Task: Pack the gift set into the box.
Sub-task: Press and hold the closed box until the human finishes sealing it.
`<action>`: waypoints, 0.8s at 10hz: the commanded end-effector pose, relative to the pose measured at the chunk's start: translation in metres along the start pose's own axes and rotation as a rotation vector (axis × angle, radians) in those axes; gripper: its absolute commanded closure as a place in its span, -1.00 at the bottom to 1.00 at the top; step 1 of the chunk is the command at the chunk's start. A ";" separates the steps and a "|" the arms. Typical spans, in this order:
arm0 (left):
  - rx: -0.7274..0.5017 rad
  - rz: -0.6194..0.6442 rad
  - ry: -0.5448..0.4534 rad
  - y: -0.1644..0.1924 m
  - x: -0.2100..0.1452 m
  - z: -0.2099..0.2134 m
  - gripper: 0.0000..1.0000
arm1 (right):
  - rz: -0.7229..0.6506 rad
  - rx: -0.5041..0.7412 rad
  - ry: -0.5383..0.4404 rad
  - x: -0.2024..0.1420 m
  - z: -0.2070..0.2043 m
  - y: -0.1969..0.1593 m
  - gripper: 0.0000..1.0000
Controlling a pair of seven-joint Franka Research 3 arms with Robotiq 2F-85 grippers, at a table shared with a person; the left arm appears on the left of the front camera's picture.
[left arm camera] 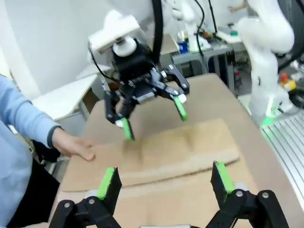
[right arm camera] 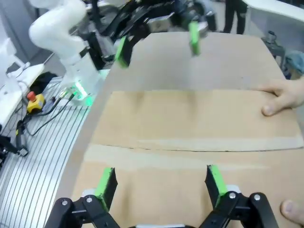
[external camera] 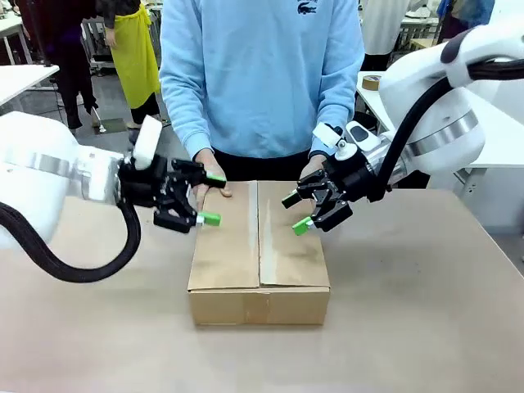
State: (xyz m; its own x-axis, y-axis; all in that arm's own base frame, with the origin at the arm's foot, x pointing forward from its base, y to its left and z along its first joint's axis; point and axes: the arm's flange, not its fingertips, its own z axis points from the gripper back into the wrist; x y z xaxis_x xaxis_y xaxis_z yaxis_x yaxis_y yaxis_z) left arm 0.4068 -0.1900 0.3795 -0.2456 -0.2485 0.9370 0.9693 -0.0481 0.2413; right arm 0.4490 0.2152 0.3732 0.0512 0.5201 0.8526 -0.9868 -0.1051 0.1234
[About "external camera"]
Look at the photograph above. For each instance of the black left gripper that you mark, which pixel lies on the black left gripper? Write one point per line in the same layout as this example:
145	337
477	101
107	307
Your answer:
143	186

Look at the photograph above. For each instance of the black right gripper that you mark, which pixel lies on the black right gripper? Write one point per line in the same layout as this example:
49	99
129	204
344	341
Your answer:
352	178

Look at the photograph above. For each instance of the brown cardboard box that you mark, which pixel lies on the brown cardboard box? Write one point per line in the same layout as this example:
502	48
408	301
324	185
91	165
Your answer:
229	254

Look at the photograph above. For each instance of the person's right forearm blue sleeve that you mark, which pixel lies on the person's right forearm blue sleeve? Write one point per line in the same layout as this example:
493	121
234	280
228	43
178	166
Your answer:
184	123

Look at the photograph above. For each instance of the person's left forearm blue sleeve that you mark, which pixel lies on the person's left forearm blue sleeve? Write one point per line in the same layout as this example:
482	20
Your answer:
340	102

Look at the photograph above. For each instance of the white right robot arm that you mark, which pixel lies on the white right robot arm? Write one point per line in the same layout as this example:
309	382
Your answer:
442	118

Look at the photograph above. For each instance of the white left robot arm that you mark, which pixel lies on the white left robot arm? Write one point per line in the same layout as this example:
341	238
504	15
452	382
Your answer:
37	172

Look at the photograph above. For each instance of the person's left hand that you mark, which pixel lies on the person's left hand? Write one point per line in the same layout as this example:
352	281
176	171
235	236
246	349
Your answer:
313	167

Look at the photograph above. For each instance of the person's right hand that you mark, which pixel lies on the person's right hand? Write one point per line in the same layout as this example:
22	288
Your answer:
204	155

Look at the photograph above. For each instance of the brown tape roll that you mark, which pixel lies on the brown tape roll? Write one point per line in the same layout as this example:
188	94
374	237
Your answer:
368	85

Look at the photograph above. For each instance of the person torso light blue sweatshirt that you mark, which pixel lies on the person torso light blue sweatshirt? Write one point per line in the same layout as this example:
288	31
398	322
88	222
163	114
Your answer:
262	82

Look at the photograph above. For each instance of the person in yellow apron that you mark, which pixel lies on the person in yellow apron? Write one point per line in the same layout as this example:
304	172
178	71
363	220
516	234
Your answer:
135	61

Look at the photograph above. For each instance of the person in dark clothes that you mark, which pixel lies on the person in dark clothes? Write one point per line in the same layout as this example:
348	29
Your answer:
69	61

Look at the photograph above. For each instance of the person in white coat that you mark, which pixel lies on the person in white coat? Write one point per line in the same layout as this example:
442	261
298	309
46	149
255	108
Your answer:
380	28

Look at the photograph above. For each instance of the white side table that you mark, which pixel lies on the white side table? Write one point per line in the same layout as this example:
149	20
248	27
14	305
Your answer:
20	82

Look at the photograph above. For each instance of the grey background work table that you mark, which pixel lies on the grey background work table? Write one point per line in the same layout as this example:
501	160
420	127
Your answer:
8	28

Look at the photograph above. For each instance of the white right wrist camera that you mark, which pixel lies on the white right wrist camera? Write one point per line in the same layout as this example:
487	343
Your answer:
325	133

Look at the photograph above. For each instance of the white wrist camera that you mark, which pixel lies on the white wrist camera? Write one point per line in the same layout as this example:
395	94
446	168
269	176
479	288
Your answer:
146	139
325	133

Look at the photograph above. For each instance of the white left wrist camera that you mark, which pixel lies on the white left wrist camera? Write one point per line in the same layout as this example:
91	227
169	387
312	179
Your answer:
146	139

